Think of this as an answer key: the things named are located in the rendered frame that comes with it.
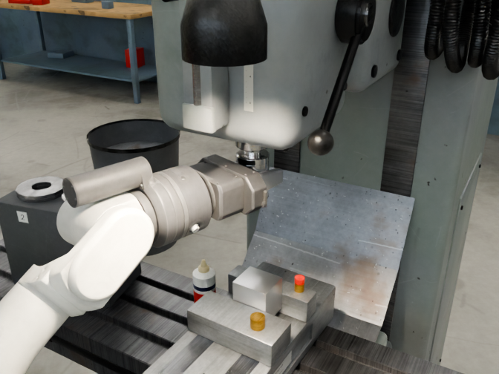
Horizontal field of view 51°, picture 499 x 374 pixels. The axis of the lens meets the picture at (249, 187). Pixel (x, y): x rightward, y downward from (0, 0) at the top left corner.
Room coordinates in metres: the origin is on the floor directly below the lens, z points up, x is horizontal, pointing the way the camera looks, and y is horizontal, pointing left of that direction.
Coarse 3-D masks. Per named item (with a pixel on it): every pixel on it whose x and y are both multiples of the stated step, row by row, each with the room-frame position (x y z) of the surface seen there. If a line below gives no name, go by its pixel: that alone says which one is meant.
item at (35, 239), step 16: (48, 176) 0.94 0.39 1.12; (16, 192) 0.87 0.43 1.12; (32, 192) 0.87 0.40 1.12; (48, 192) 0.87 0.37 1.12; (0, 208) 0.85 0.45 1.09; (16, 208) 0.84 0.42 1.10; (32, 208) 0.83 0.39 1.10; (48, 208) 0.83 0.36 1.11; (0, 224) 0.86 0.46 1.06; (16, 224) 0.84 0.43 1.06; (32, 224) 0.83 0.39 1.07; (48, 224) 0.82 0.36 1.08; (16, 240) 0.85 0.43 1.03; (32, 240) 0.83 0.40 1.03; (48, 240) 0.82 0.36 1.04; (64, 240) 0.81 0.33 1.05; (16, 256) 0.85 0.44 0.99; (32, 256) 0.84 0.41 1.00; (48, 256) 0.82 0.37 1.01; (16, 272) 0.85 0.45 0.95; (112, 304) 0.79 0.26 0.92
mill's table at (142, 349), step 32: (0, 256) 0.96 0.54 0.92; (0, 288) 0.85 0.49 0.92; (128, 288) 0.85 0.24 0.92; (160, 288) 0.87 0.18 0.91; (192, 288) 0.85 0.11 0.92; (96, 320) 0.75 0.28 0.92; (128, 320) 0.75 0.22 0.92; (160, 320) 0.75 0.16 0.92; (64, 352) 0.74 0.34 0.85; (96, 352) 0.70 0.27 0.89; (128, 352) 0.67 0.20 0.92; (160, 352) 0.67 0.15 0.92; (320, 352) 0.67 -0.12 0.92; (352, 352) 0.67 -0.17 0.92; (384, 352) 0.67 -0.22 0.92
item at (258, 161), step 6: (240, 150) 0.69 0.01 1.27; (264, 150) 0.69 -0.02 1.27; (240, 156) 0.67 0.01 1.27; (246, 156) 0.67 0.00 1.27; (252, 156) 0.67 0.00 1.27; (258, 156) 0.67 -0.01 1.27; (264, 156) 0.67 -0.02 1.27; (240, 162) 0.67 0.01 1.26; (246, 162) 0.66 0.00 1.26; (252, 162) 0.66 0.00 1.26; (258, 162) 0.66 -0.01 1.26; (264, 162) 0.67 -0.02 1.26
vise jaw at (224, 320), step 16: (208, 304) 0.66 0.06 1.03; (224, 304) 0.66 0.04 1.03; (240, 304) 0.66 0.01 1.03; (192, 320) 0.64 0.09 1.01; (208, 320) 0.62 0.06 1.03; (224, 320) 0.62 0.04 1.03; (240, 320) 0.62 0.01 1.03; (272, 320) 0.62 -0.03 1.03; (208, 336) 0.62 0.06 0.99; (224, 336) 0.61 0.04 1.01; (240, 336) 0.59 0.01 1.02; (256, 336) 0.58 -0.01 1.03; (272, 336) 0.58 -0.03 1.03; (288, 336) 0.61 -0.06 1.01; (240, 352) 0.59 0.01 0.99; (256, 352) 0.58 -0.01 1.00; (272, 352) 0.57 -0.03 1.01
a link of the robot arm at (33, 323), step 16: (16, 288) 0.45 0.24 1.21; (0, 304) 0.43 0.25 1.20; (16, 304) 0.43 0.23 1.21; (32, 304) 0.43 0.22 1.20; (0, 320) 0.42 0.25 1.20; (16, 320) 0.42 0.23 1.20; (32, 320) 0.42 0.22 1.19; (48, 320) 0.43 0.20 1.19; (64, 320) 0.44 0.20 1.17; (0, 336) 0.40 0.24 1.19; (16, 336) 0.41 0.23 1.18; (32, 336) 0.41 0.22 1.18; (48, 336) 0.43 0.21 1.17; (0, 352) 0.39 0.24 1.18; (16, 352) 0.40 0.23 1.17; (32, 352) 0.41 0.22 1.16; (0, 368) 0.38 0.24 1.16; (16, 368) 0.39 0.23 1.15
